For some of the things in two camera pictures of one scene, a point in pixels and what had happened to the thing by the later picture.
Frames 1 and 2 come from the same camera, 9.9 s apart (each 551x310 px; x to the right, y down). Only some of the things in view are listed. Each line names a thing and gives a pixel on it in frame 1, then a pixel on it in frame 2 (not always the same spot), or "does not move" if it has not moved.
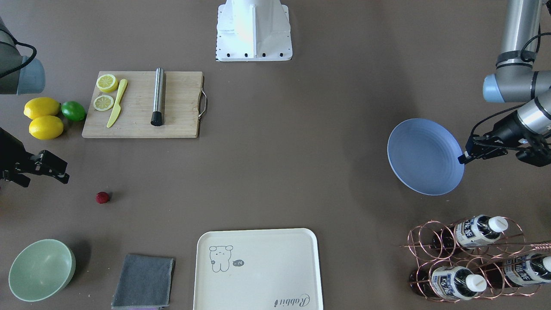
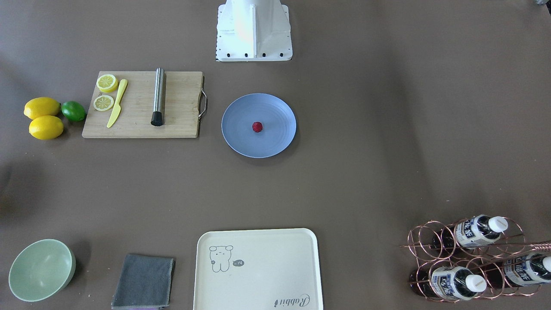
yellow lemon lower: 46,127 does not move
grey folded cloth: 144,282 does not move
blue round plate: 423,154 to 278,122
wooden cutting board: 184,105 does not move
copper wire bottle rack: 475,258 does not move
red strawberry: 102,197 to 257,126
